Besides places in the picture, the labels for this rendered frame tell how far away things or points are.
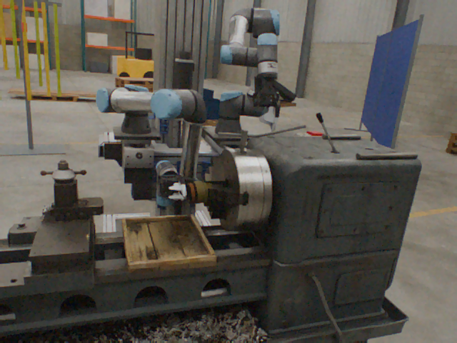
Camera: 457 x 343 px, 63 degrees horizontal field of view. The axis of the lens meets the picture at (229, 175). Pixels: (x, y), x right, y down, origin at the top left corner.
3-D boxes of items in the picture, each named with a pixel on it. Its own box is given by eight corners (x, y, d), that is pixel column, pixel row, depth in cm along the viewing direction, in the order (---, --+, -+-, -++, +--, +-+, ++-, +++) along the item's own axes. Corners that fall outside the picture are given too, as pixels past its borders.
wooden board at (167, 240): (192, 222, 164) (193, 214, 163) (216, 266, 132) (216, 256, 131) (121, 226, 154) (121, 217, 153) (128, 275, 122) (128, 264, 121)
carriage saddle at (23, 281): (96, 222, 156) (95, 209, 154) (96, 287, 114) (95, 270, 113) (14, 226, 146) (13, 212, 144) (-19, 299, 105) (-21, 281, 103)
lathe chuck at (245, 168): (230, 205, 167) (238, 138, 154) (255, 246, 140) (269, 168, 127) (210, 206, 164) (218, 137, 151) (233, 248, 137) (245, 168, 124)
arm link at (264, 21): (240, 111, 211) (251, 6, 184) (267, 114, 210) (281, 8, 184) (240, 119, 200) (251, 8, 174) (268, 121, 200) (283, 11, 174)
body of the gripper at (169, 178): (161, 198, 142) (157, 187, 153) (184, 197, 145) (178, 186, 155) (162, 179, 139) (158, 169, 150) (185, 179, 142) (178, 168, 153)
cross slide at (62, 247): (90, 209, 153) (90, 199, 152) (88, 265, 115) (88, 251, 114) (45, 211, 148) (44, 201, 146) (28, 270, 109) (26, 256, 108)
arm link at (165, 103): (119, 111, 188) (198, 118, 154) (92, 113, 177) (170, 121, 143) (118, 86, 185) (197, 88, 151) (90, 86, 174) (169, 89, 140)
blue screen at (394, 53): (343, 128, 986) (360, 33, 914) (375, 132, 971) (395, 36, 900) (360, 170, 601) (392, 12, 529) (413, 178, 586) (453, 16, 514)
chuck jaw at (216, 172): (229, 184, 148) (226, 156, 152) (233, 180, 144) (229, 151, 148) (203, 185, 145) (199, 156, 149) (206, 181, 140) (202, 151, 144)
